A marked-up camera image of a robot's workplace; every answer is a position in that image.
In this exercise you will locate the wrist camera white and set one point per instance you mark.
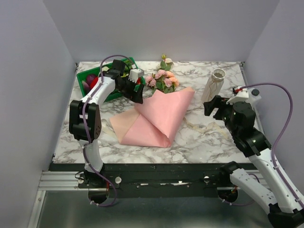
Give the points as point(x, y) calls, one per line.
point(135, 74)
point(240, 95)

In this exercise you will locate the green bell pepper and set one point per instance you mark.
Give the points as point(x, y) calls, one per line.
point(129, 64)

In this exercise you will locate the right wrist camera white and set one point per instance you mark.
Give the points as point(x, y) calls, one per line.
point(240, 95)

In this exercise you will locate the white ceramic vase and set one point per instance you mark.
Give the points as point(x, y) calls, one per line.
point(214, 85)

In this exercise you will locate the aluminium frame rail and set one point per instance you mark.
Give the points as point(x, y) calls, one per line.
point(59, 201)

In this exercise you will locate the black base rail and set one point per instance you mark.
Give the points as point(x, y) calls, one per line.
point(150, 180)

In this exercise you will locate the beige ribbon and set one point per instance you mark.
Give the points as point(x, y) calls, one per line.
point(213, 126)

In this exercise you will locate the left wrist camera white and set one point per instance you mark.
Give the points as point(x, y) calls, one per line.
point(135, 74)

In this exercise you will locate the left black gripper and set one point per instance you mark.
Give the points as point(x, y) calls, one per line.
point(137, 97)

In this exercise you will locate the purple eggplant toy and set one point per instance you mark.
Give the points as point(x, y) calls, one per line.
point(86, 87)

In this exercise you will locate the red tomato toy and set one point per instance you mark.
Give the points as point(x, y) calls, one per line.
point(93, 83)

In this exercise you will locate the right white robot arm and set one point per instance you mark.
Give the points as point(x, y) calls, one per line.
point(281, 201)

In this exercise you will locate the green plastic tray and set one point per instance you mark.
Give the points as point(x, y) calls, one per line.
point(81, 77)

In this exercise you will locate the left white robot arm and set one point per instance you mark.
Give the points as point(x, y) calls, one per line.
point(84, 115)

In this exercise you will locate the pink flower bouquet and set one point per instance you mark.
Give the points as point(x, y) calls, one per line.
point(163, 80)

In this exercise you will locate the purple onion toy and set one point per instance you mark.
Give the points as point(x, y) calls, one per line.
point(90, 78)

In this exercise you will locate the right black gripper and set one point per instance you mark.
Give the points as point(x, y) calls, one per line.
point(215, 101)

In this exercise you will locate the pink wrapping paper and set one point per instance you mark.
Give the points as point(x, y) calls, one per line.
point(155, 122)

